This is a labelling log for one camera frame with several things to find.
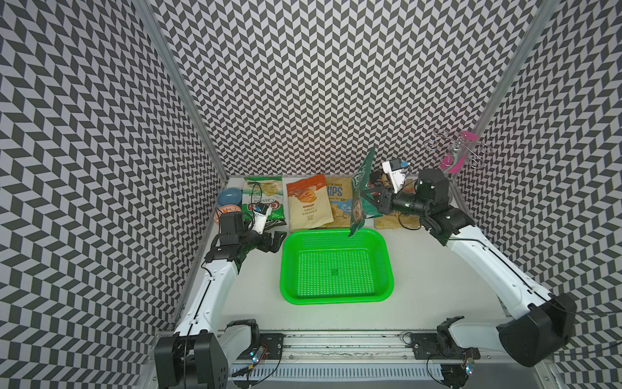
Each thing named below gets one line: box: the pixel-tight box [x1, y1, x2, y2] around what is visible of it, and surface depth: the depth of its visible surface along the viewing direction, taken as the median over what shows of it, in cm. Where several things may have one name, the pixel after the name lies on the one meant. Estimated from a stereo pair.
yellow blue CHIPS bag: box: [323, 176, 353, 230], surface depth 109 cm
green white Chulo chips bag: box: [242, 175, 286, 221], surface depth 111 cm
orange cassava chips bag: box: [286, 173, 334, 232], surface depth 106 cm
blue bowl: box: [217, 187, 243, 208], surface depth 110 cm
